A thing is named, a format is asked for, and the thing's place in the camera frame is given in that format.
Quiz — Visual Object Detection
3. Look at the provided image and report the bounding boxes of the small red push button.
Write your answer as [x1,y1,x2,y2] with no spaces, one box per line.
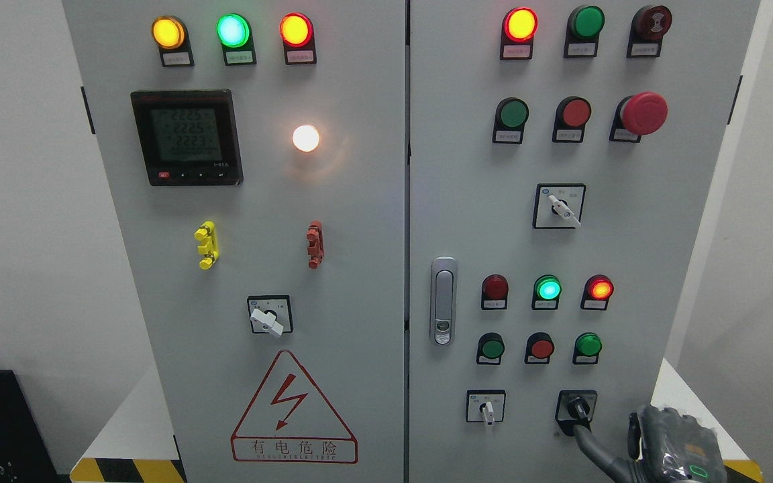
[524,332,555,365]

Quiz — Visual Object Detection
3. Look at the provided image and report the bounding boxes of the white glowing lamp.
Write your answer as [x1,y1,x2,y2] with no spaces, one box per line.
[292,123,320,153]

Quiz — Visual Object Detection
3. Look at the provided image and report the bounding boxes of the red emergency stop button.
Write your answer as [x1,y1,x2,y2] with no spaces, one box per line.
[609,91,668,143]

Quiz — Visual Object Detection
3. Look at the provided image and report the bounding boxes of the red terminal connector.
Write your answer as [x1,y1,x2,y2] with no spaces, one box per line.
[306,220,325,270]

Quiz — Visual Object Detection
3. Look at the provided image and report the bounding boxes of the red lit indicator light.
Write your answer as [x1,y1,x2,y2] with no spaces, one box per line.
[279,12,317,65]

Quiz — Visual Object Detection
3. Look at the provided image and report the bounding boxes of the black knob selector switch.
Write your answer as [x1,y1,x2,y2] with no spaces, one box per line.
[555,390,598,437]

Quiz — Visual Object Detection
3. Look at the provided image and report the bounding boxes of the small green push button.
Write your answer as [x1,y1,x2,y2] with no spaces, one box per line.
[476,332,505,365]

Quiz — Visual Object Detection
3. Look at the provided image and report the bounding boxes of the black digital power meter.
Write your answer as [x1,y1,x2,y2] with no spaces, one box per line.
[131,89,244,186]

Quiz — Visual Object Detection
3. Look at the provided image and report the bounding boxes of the green lit indicator light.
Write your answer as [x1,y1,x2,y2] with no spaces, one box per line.
[215,13,257,65]

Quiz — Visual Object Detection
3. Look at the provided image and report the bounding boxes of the dark red buzzer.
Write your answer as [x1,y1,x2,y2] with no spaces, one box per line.
[627,5,672,58]

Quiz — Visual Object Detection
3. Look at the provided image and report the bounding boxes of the green lit middle indicator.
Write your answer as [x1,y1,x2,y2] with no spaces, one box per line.
[531,274,562,310]

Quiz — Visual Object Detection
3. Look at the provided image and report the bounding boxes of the white lower selector switch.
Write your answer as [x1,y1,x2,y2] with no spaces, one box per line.
[464,389,506,426]

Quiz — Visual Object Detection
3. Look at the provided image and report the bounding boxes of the white rotary selector switch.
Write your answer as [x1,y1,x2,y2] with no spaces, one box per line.
[246,294,294,337]

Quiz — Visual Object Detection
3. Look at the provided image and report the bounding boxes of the yellow indicator light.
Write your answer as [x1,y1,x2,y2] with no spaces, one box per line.
[152,15,195,67]

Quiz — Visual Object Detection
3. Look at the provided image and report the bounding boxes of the red right indicator light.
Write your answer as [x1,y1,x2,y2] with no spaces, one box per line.
[580,274,615,310]

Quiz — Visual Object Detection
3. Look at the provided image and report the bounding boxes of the grey electrical cabinet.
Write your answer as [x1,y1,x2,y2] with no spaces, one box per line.
[62,1,760,482]

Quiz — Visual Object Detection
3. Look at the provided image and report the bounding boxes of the red electrical warning sticker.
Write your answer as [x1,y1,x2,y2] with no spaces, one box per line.
[230,350,358,464]

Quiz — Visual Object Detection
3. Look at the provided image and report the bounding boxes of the green unlit top indicator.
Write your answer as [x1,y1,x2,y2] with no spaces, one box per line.
[564,4,605,58]

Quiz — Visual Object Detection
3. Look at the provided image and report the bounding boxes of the white platform with hazard stripes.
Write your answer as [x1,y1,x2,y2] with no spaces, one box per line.
[62,361,764,482]

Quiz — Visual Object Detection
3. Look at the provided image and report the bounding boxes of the green right lower indicator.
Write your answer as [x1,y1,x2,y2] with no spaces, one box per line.
[572,332,603,365]

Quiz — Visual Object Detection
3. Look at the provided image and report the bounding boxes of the dark red indicator light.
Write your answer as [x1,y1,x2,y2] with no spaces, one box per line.
[480,273,509,310]

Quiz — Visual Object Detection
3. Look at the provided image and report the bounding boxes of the white upper selector switch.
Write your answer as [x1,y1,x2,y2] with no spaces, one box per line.
[533,183,586,229]

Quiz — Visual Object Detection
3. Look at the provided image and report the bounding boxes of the yellow terminal connector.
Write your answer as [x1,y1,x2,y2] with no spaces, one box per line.
[194,220,219,271]

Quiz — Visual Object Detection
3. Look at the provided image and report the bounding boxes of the red lit top indicator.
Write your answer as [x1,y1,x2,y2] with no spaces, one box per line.
[500,7,539,60]

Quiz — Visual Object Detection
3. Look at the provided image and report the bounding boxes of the silver door handle lock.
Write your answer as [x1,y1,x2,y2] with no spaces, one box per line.
[429,256,458,346]

